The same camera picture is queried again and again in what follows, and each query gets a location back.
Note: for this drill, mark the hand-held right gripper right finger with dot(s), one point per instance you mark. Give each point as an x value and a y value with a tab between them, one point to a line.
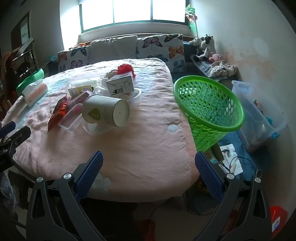
209	178

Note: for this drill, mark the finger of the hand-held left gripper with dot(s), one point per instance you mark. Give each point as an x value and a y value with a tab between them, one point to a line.
8	129
19	135

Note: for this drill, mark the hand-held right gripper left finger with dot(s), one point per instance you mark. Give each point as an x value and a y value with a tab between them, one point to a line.
90	176

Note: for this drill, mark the red snack packet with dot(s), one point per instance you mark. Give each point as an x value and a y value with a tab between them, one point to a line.
56	113

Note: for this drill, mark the clear round plastic lid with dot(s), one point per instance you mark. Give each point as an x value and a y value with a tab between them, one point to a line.
94	130

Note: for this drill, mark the clear rectangular plastic tray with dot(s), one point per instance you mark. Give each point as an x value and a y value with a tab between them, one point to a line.
69	122

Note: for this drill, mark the grey paper can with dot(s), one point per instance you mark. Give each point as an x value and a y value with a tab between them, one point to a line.
101	109

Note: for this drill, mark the pink packet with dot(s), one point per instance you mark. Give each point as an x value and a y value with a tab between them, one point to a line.
78	98

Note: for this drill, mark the green plastic mesh basket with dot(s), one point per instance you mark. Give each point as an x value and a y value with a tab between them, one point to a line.
241	113

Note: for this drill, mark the yellow label packet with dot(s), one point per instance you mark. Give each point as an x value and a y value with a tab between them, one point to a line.
81	90

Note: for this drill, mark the white plastic bottle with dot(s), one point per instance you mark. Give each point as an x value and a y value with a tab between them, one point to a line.
85	83

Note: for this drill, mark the white carton box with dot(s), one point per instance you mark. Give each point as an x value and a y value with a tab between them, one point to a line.
120	84

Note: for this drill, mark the white tissue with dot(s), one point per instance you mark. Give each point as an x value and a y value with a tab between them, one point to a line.
111	73

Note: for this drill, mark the red foam mesh ball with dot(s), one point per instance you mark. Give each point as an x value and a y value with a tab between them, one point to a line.
124	69

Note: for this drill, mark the printed cardboard box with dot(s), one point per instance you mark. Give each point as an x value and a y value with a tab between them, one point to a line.
218	153

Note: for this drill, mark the white paper leaflet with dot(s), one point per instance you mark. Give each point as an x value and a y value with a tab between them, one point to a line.
227	148

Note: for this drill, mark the tissue pack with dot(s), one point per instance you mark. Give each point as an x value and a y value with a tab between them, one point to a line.
34	92

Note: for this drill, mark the green plastic basin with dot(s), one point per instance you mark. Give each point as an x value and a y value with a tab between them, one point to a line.
30	78

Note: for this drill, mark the pink blanket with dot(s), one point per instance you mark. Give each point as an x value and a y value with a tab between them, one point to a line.
138	143

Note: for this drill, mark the metal shelf rack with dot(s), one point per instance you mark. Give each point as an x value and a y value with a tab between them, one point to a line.
35	59

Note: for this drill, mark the clear plastic storage bin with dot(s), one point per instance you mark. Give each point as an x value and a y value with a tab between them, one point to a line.
254	115

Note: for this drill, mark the orange device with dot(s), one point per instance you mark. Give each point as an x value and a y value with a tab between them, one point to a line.
277	217

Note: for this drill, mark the teal plastic container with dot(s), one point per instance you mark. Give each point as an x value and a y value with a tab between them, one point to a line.
51	59

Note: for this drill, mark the small butterfly print pillow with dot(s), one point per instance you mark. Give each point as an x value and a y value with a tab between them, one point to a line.
74	58

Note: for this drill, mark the dark framed picture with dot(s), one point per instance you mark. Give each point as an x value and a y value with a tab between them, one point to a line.
23	30

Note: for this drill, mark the orange toy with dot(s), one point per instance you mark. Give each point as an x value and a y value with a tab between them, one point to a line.
81	44

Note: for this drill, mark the crumpled cream cloth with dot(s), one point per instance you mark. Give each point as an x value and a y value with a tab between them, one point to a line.
222	68

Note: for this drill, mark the blue patterned mat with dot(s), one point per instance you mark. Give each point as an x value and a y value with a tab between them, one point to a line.
203	66

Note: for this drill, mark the pink plush toy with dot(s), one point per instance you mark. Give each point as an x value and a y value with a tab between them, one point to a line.
216	58

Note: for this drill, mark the beige pillow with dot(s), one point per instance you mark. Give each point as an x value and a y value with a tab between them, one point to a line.
111	48

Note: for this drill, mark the cow plush toy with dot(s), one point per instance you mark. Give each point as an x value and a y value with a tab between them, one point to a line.
208	46

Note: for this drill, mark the grey plush toy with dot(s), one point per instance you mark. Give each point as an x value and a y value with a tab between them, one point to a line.
195	41

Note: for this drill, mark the large butterfly print pillow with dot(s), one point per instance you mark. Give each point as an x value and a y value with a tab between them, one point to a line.
159	48

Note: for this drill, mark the green pinwheel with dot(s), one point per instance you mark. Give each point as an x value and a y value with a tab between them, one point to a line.
192	16

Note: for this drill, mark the green framed window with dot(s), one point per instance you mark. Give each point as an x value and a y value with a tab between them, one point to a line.
131	11

